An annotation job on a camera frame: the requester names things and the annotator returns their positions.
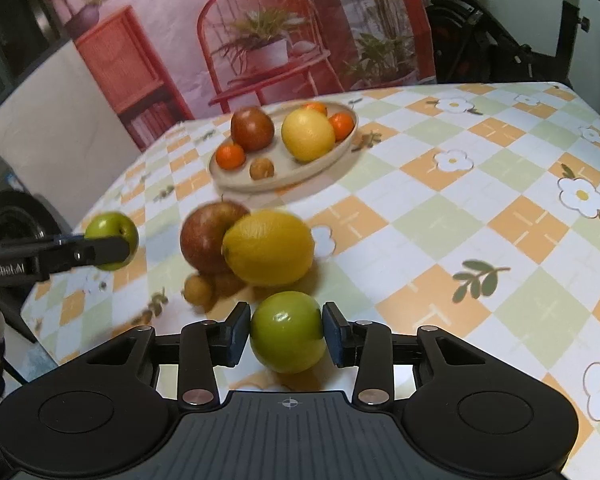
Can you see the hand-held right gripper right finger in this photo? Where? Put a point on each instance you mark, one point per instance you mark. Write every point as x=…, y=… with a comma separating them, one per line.
x=331, y=335

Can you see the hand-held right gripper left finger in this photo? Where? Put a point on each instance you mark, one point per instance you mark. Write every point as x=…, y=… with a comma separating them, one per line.
x=240, y=335

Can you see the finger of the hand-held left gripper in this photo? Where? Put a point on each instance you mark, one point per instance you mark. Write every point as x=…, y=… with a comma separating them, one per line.
x=100, y=250

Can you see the green round fruit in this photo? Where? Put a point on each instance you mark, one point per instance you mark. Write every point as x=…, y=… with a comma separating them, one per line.
x=107, y=225
x=285, y=335

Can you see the small brown fruit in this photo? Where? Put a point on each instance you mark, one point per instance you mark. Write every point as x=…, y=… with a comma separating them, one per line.
x=198, y=290
x=261, y=168

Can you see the beige oval plate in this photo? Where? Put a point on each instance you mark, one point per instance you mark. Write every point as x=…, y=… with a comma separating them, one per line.
x=287, y=169

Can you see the red apple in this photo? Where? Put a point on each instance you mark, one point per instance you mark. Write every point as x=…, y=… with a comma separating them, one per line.
x=202, y=240
x=251, y=129

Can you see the yellow lemon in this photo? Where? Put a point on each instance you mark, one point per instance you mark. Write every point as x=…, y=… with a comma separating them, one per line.
x=307, y=135
x=270, y=250

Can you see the small orange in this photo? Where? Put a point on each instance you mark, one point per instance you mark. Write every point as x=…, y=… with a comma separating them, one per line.
x=315, y=108
x=230, y=156
x=342, y=126

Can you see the white panel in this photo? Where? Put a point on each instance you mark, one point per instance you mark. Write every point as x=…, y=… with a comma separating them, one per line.
x=70, y=125

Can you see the floral checkered tablecloth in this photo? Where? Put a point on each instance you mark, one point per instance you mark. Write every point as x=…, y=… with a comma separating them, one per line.
x=455, y=235

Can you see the pink printed backdrop cloth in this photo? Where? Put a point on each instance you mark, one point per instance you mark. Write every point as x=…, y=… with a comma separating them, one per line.
x=170, y=20

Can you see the black exercise bike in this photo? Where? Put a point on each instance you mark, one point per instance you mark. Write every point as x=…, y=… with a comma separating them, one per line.
x=490, y=40

